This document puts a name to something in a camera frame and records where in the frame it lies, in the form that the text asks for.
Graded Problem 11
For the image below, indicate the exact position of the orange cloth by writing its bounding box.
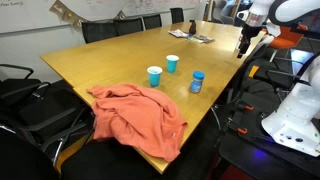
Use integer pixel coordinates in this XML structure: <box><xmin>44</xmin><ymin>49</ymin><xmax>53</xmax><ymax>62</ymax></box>
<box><xmin>86</xmin><ymin>83</ymin><xmax>189</xmax><ymax>163</ymax></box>

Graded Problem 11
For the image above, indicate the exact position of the wall whiteboard with writing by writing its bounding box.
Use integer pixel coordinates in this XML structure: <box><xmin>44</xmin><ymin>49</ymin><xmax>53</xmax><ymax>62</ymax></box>
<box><xmin>0</xmin><ymin>0</ymin><xmax>203</xmax><ymax>35</ymax></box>

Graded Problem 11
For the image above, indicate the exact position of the colourful magazine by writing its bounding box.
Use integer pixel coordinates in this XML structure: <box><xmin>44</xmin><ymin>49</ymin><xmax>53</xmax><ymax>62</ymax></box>
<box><xmin>186</xmin><ymin>33</ymin><xmax>216</xmax><ymax>45</ymax></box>

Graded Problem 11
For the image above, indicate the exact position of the clamp with orange handle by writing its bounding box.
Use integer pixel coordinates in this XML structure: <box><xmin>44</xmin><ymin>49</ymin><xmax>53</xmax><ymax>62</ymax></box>
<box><xmin>233</xmin><ymin>101</ymin><xmax>255</xmax><ymax>113</ymax></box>
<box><xmin>229</xmin><ymin>124</ymin><xmax>250</xmax><ymax>136</ymax></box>

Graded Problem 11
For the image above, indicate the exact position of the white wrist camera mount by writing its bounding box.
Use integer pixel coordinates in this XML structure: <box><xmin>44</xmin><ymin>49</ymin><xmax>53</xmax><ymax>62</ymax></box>
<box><xmin>236</xmin><ymin>9</ymin><xmax>250</xmax><ymax>22</ymax></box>

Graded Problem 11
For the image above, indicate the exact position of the dark brown bottle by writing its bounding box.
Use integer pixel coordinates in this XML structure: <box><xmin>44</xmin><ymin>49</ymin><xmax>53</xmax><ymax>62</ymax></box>
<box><xmin>188</xmin><ymin>19</ymin><xmax>197</xmax><ymax>36</ymax></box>

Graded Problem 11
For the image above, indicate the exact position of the brown paper bunting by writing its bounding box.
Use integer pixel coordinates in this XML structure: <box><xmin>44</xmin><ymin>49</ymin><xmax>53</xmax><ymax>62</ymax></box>
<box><xmin>48</xmin><ymin>0</ymin><xmax>128</xmax><ymax>28</ymax></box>

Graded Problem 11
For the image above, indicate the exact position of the blue lidded jar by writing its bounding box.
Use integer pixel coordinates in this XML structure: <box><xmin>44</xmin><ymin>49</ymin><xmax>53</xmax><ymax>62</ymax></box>
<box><xmin>189</xmin><ymin>70</ymin><xmax>206</xmax><ymax>94</ymax></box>

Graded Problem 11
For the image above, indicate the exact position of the blue plastic cup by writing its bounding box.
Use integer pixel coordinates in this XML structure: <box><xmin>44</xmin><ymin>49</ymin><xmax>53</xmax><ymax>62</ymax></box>
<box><xmin>146</xmin><ymin>65</ymin><xmax>164</xmax><ymax>88</ymax></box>
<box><xmin>165</xmin><ymin>54</ymin><xmax>180</xmax><ymax>74</ymax></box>

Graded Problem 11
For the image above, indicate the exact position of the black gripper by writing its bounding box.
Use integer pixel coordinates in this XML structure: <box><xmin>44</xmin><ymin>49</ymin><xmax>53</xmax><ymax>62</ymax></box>
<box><xmin>236</xmin><ymin>24</ymin><xmax>265</xmax><ymax>60</ymax></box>

